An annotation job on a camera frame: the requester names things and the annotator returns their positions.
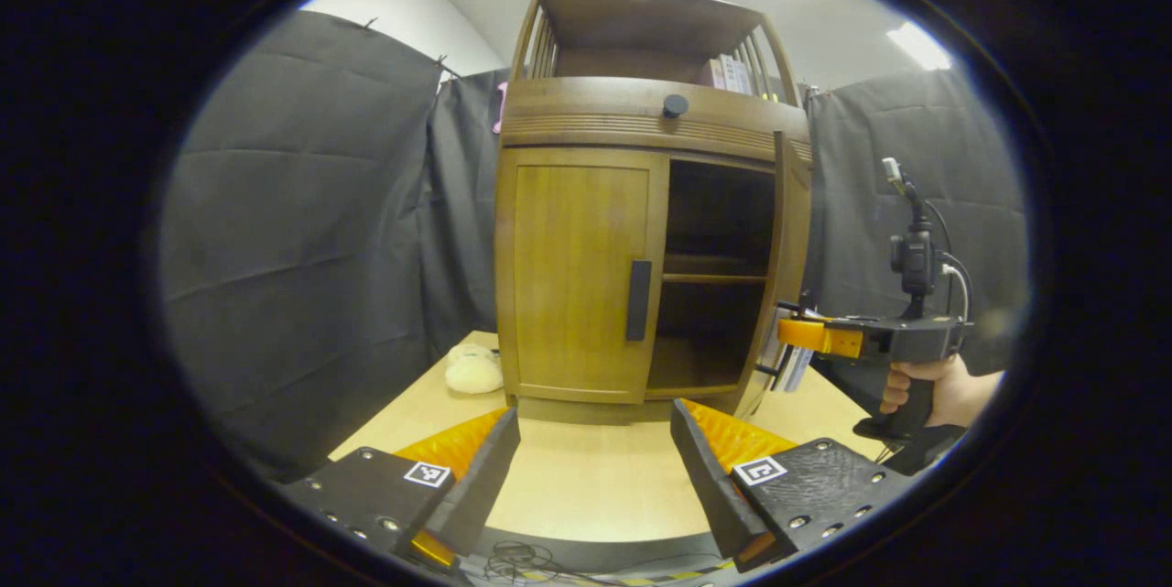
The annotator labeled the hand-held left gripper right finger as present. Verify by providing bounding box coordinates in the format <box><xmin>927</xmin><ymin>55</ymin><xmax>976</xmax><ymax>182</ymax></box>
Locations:
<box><xmin>670</xmin><ymin>398</ymin><xmax>917</xmax><ymax>572</ymax></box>

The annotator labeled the wooden shoe cabinet door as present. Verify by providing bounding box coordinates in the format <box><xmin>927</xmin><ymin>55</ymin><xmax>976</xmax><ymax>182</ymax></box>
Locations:
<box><xmin>499</xmin><ymin>147</ymin><xmax>669</xmax><ymax>405</ymax></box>
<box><xmin>732</xmin><ymin>131</ymin><xmax>816</xmax><ymax>419</ymax></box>

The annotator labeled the ceiling light panel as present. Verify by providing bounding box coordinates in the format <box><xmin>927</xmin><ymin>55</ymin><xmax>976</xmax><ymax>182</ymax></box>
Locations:
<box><xmin>885</xmin><ymin>21</ymin><xmax>953</xmax><ymax>72</ymax></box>

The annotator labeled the black door handle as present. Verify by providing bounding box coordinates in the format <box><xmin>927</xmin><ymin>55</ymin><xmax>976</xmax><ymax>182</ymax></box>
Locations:
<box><xmin>625</xmin><ymin>259</ymin><xmax>653</xmax><ymax>342</ymax></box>
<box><xmin>756</xmin><ymin>298</ymin><xmax>803</xmax><ymax>379</ymax></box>

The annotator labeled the wooden inner cabinet shelf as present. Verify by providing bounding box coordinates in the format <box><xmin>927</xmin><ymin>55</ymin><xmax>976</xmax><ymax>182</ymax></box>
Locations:
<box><xmin>661</xmin><ymin>271</ymin><xmax>770</xmax><ymax>286</ymax></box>

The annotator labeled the wooden double-door shoe cabinet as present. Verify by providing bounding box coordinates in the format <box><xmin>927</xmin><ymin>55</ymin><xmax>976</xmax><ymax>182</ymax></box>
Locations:
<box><xmin>494</xmin><ymin>0</ymin><xmax>816</xmax><ymax>428</ymax></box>

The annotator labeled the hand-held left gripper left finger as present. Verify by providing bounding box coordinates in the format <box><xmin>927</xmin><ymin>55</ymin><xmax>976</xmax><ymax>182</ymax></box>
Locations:
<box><xmin>279</xmin><ymin>406</ymin><xmax>521</xmax><ymax>570</ymax></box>

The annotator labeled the wooden cabinet drawer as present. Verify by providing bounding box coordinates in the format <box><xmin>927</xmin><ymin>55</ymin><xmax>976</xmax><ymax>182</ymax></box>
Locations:
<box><xmin>500</xmin><ymin>77</ymin><xmax>814</xmax><ymax>162</ymax></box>

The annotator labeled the cream plush toy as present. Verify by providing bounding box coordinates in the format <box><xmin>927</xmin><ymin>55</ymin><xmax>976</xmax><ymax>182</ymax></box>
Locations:
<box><xmin>444</xmin><ymin>342</ymin><xmax>505</xmax><ymax>396</ymax></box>

